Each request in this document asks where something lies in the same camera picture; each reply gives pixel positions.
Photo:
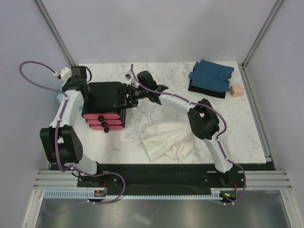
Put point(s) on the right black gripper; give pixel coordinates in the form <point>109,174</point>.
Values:
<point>121,102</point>

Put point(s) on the black pink drawer box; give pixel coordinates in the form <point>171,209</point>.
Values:
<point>98,110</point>

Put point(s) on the white t shirt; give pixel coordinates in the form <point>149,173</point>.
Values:
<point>173,139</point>

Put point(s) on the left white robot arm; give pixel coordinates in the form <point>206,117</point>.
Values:
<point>60,141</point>

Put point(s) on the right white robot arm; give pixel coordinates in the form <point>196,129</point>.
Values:
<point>203,119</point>

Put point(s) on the folded teal t shirt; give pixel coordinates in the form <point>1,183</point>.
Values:
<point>211,76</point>

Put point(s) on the small pink cube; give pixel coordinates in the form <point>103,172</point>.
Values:
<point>236,90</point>

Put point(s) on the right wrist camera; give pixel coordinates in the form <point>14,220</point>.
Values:
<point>129,75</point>

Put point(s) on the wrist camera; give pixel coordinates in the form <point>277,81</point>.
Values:
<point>129,75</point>
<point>64,74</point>

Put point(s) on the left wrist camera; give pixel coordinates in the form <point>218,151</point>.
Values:
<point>64,74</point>

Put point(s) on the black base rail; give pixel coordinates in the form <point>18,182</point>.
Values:
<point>169,178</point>

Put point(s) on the white slotted cable duct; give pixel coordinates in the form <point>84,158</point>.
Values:
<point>95,195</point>

